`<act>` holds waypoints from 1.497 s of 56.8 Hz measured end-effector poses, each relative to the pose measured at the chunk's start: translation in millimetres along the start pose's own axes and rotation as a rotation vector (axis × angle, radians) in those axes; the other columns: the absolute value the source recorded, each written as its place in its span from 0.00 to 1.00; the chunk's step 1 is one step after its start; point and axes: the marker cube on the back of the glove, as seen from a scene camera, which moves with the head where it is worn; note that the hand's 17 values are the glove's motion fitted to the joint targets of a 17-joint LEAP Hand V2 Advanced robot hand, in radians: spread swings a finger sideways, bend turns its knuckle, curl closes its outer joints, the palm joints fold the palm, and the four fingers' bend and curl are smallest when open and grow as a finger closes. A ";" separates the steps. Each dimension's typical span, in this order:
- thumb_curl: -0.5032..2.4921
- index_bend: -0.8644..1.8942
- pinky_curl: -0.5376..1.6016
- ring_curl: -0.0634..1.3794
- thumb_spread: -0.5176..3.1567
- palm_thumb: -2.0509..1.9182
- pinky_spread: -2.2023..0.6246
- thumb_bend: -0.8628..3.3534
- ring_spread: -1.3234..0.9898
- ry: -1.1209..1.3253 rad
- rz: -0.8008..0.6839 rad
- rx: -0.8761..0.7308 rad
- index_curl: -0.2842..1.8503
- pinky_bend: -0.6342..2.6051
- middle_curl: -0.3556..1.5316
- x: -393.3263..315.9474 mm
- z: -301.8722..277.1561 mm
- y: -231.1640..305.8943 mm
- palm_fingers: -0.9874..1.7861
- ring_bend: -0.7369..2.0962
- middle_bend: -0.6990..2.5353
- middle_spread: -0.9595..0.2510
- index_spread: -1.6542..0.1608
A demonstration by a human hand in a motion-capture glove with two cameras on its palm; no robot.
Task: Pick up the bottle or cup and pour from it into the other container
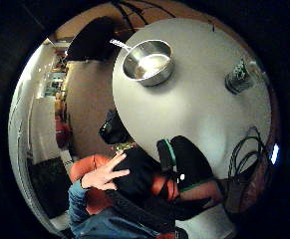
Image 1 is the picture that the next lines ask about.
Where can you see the black cloth bag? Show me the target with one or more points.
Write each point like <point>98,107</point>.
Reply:
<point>134,176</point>

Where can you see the brown bag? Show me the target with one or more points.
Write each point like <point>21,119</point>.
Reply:
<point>247,189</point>

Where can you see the red object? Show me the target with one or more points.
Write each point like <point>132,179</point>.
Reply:
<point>62,130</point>

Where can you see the lit phone screen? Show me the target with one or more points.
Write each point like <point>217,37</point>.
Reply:
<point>274,153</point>

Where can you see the green patterned can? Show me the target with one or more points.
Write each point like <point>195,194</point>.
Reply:
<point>239,78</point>

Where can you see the shelf with items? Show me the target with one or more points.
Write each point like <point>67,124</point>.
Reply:
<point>56,83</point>

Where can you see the black chair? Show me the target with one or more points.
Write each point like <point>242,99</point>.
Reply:
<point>91,40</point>

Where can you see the black camera device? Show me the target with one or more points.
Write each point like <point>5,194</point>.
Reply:
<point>113,129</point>

